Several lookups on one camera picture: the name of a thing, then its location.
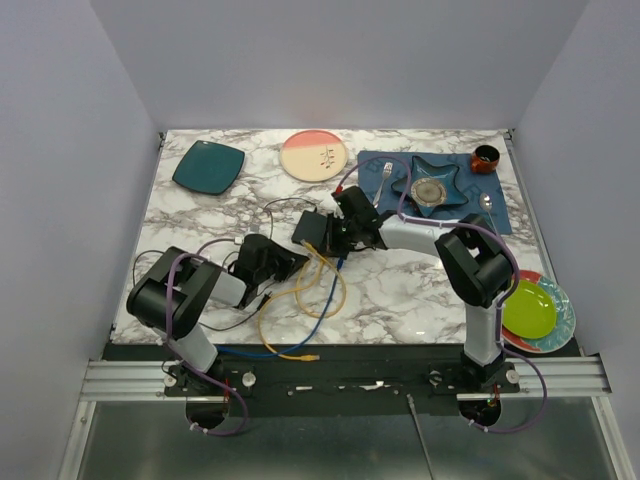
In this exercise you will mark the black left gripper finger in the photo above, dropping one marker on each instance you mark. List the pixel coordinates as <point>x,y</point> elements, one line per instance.
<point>282,271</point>
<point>291,259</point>

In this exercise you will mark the blue star-shaped dish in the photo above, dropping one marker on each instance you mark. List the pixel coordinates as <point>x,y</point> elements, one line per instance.
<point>434,187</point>

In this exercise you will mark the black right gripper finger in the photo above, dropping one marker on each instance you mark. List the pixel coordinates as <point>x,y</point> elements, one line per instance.
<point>346,247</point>
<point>331,236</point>

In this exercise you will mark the light blue patterned plate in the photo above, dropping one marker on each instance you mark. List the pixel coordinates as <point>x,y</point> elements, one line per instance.
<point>565,326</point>

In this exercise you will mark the silver fork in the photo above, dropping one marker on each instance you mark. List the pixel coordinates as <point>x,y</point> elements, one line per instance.
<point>385,175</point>

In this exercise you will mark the silver spoon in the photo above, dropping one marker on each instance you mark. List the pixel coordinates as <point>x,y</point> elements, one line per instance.
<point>486,204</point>

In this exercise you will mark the teal square plate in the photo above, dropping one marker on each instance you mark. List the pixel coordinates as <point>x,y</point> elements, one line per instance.
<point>209,168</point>

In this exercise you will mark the red rimmed plate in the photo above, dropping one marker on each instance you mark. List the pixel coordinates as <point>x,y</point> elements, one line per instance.
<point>511,338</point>

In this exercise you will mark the lime green plate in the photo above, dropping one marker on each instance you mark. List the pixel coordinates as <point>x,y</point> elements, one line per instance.
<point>529,312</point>

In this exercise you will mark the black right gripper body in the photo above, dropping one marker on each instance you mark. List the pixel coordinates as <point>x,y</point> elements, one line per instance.
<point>353,226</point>

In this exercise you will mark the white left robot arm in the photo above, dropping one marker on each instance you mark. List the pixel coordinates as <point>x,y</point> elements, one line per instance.
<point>172,295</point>

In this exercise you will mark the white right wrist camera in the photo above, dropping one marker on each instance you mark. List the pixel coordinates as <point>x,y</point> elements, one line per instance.
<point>338,209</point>

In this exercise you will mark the blue cloth placemat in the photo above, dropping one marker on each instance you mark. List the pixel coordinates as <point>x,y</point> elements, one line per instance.
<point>471,184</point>

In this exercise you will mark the pink and cream round plate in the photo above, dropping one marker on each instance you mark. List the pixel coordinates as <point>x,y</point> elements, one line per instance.
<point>313,155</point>

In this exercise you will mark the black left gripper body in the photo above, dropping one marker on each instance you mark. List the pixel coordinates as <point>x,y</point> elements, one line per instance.
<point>261,275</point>

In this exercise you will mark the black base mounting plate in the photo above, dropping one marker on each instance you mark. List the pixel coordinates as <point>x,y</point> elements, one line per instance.
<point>358,380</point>

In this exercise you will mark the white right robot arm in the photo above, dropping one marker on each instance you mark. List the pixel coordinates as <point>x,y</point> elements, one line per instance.
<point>479,267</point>

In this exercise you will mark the orange-brown mug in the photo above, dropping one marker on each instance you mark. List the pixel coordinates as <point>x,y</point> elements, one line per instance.
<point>484,159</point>

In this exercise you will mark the black network switch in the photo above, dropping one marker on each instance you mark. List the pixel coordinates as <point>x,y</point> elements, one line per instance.
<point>311,228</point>

